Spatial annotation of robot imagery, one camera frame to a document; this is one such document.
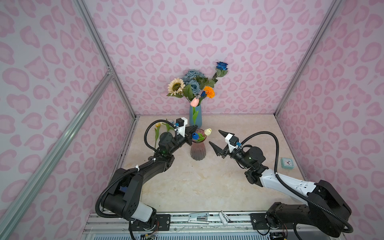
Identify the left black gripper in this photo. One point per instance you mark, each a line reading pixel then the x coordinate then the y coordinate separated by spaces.
pixel 186 136

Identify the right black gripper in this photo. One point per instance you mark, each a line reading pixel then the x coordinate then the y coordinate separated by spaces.
pixel 227 147

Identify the dark blue tulip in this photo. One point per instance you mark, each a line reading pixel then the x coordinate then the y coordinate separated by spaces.
pixel 203 95
pixel 198 137

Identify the teal ceramic vase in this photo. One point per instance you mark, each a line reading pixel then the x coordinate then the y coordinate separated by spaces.
pixel 199 117

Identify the white tulip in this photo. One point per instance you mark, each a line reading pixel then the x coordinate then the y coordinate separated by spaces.
pixel 206 133

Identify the red glass vase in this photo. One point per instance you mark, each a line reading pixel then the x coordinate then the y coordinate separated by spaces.
pixel 198 150

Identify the cream pink tulip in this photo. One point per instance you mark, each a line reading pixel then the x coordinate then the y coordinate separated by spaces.
pixel 194 103

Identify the orange carnation stem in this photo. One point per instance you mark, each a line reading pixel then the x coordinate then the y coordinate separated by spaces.
pixel 210 93

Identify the cream sunflower stem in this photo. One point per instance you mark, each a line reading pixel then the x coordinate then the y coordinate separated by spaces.
pixel 179 89

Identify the dusty blue rose bouquet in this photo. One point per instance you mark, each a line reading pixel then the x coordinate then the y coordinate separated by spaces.
pixel 197 80

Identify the blue rose stem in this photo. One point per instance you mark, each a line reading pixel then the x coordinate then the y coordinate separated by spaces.
pixel 221 71

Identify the yellow tulip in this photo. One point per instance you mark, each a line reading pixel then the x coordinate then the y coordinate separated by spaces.
pixel 157 133

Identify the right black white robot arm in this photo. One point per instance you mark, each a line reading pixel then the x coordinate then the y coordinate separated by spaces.
pixel 320 206

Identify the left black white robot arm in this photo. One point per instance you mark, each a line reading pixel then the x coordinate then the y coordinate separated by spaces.
pixel 121 197

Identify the small teal clock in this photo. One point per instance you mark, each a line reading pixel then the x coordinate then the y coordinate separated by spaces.
pixel 287 163

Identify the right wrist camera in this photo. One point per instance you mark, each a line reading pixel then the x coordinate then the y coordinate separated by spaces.
pixel 232 142

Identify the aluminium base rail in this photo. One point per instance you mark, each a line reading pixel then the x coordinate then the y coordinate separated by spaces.
pixel 199 226

